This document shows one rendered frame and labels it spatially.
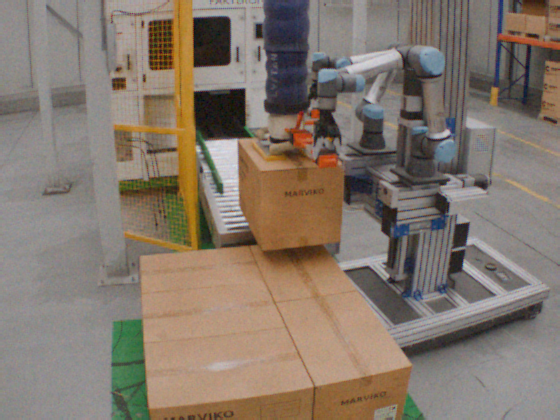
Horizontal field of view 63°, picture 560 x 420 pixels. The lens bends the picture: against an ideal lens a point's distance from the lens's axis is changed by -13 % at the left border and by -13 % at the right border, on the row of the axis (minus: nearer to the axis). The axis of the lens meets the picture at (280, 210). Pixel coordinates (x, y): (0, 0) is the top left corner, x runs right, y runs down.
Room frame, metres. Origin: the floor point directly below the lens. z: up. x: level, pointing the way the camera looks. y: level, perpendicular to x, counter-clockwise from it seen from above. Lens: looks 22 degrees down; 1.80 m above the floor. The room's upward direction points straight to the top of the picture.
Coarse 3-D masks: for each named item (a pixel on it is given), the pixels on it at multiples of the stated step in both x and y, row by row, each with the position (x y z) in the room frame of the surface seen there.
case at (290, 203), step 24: (240, 144) 2.70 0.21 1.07; (240, 168) 2.72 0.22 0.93; (264, 168) 2.26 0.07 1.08; (288, 168) 2.26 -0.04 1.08; (312, 168) 2.28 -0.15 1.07; (336, 168) 2.31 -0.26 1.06; (240, 192) 2.73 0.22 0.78; (264, 192) 2.23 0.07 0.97; (288, 192) 2.25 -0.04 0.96; (312, 192) 2.28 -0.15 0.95; (336, 192) 2.31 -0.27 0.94; (264, 216) 2.22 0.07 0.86; (288, 216) 2.25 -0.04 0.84; (312, 216) 2.28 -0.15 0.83; (336, 216) 2.31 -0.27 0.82; (264, 240) 2.22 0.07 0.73; (288, 240) 2.25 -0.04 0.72; (312, 240) 2.28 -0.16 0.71; (336, 240) 2.32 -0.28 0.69
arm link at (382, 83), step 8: (392, 72) 2.92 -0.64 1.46; (376, 80) 2.95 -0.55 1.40; (384, 80) 2.92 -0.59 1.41; (376, 88) 2.92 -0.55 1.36; (384, 88) 2.92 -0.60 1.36; (368, 96) 2.93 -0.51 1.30; (376, 96) 2.91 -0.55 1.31; (360, 104) 2.94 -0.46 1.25; (368, 104) 2.90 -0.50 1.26; (376, 104) 2.90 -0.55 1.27; (360, 120) 2.88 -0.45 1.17
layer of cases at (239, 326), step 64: (192, 256) 2.42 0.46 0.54; (256, 256) 2.43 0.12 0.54; (320, 256) 2.43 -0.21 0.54; (192, 320) 1.82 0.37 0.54; (256, 320) 1.83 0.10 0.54; (320, 320) 1.83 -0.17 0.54; (192, 384) 1.40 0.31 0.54; (256, 384) 1.41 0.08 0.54; (320, 384) 1.41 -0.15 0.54; (384, 384) 1.47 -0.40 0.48
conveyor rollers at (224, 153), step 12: (216, 144) 4.67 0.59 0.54; (228, 144) 4.63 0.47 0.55; (216, 156) 4.28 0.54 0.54; (228, 156) 4.25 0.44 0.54; (204, 168) 3.93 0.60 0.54; (228, 168) 3.90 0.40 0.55; (228, 180) 3.62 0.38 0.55; (216, 192) 3.41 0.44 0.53; (228, 192) 3.37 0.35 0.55; (228, 204) 3.16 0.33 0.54; (228, 216) 2.98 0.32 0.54; (240, 216) 2.99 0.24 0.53; (228, 228) 2.79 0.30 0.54; (240, 228) 2.81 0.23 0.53
